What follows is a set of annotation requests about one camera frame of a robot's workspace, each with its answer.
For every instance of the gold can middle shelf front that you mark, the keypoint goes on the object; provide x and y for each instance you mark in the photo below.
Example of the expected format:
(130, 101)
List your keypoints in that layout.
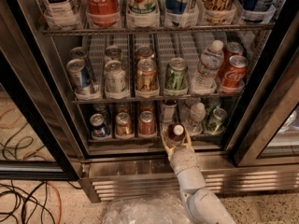
(146, 80)

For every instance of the blue orange bottle top shelf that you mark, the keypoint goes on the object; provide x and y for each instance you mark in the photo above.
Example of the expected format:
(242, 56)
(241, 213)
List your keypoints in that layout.
(180, 13)

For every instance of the gold label bottle top shelf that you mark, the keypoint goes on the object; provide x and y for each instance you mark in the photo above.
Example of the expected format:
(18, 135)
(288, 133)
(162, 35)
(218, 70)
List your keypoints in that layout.
(217, 11)

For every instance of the top wire shelf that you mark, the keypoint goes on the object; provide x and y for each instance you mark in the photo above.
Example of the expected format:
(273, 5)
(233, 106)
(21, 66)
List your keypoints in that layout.
(160, 30)

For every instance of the blue white can rear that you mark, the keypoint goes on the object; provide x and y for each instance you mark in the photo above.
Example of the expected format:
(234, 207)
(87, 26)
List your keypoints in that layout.
(79, 52)

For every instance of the clear water bottle bottom shelf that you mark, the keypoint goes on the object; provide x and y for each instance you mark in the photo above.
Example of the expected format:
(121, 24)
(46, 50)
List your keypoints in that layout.
(194, 121)

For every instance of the blue can bottom shelf front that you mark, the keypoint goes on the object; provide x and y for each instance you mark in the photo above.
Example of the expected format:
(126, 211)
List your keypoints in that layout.
(100, 129)

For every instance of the clear water bottle shelf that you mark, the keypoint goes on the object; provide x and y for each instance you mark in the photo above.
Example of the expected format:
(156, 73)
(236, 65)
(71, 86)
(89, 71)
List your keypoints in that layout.
(194, 121)
(210, 61)

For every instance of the green can bottom shelf front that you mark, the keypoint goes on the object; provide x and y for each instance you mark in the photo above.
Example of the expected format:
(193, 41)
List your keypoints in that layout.
(215, 121)

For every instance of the red can bottom shelf front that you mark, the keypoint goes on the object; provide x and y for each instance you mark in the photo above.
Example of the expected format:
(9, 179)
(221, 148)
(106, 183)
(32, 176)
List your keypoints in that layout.
(146, 124)

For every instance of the green can middle shelf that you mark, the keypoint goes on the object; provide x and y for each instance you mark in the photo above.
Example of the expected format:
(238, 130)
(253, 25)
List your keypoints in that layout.
(175, 80)

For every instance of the red cola can rear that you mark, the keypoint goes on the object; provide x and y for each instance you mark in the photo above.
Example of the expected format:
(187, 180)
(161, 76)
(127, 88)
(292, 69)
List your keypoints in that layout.
(230, 49)

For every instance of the glass fridge door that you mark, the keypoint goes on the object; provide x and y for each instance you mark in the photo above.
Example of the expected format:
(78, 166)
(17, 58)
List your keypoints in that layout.
(33, 76)
(262, 142)

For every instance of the green white soda bottle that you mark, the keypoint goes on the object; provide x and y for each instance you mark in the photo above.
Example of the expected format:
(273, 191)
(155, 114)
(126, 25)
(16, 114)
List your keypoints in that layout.
(142, 13)

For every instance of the gold can bottom shelf front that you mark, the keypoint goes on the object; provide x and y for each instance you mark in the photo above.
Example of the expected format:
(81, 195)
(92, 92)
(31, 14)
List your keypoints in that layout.
(123, 128)

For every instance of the gold can middle shelf rear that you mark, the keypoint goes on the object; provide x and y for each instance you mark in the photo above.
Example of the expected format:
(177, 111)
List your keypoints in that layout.
(144, 52)

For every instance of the left glass fridge door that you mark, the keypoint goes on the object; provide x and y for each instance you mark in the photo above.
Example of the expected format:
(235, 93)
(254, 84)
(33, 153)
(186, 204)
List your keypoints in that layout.
(33, 76)

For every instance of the white can middle shelf front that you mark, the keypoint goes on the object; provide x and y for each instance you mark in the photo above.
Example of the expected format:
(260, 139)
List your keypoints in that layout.
(116, 85)

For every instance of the right glass fridge door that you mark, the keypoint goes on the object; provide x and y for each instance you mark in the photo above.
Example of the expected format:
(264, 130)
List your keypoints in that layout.
(262, 142)

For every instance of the blue white can front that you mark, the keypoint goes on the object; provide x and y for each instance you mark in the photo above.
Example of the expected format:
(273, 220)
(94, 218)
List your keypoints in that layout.
(80, 76)

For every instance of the stainless fridge base grille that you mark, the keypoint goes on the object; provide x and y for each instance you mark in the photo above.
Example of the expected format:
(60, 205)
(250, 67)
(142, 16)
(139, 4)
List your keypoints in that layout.
(111, 179)

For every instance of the white can middle shelf rear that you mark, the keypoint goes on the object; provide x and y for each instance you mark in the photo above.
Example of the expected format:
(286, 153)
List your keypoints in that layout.
(113, 53)

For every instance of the green can shelf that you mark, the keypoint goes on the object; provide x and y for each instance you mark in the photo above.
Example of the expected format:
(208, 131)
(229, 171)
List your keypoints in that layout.
(215, 121)
(175, 80)

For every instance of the clear water bottle middle shelf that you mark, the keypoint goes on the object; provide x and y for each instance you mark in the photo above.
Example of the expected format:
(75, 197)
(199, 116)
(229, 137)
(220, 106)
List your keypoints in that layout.
(210, 61)

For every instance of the red cola bottle top shelf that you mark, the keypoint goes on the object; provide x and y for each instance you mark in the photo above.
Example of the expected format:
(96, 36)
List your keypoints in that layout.
(103, 13)

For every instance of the dark blue bottle top shelf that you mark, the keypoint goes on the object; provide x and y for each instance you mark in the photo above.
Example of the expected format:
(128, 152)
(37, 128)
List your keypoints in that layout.
(256, 11)

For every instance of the gold can shelf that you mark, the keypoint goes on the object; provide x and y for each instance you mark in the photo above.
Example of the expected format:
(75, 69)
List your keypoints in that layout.
(123, 128)
(144, 52)
(146, 80)

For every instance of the white can shelf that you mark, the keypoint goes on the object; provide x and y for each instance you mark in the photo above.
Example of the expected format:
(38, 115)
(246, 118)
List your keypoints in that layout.
(116, 85)
(113, 53)

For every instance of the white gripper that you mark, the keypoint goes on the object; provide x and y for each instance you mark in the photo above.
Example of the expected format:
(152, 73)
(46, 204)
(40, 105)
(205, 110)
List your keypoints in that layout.
(184, 161)

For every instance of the clear plastic bin with bag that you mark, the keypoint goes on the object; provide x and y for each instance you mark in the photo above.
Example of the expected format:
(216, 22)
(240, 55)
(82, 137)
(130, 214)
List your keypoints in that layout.
(164, 209)

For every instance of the white label bottle top shelf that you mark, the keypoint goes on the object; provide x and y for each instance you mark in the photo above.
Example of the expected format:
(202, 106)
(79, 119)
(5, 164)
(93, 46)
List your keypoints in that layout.
(63, 14)

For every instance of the brown drink bottle white cap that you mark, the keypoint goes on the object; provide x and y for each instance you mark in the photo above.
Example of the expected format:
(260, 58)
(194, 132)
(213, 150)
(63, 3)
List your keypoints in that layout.
(175, 135)

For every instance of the red cola can front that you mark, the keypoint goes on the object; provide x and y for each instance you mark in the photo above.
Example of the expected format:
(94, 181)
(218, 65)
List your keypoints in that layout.
(233, 73)

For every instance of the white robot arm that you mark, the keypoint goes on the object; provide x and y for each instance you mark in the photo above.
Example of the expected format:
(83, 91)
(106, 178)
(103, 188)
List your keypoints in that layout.
(201, 205)

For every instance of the middle wire shelf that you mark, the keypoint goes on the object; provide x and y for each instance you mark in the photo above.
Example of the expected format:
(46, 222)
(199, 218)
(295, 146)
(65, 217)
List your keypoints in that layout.
(156, 98)

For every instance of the red cola can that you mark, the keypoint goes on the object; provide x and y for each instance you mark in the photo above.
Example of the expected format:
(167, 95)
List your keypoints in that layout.
(233, 73)
(230, 49)

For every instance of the blue white can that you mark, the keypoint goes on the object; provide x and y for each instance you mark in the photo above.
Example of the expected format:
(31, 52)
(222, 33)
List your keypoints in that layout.
(80, 76)
(79, 52)

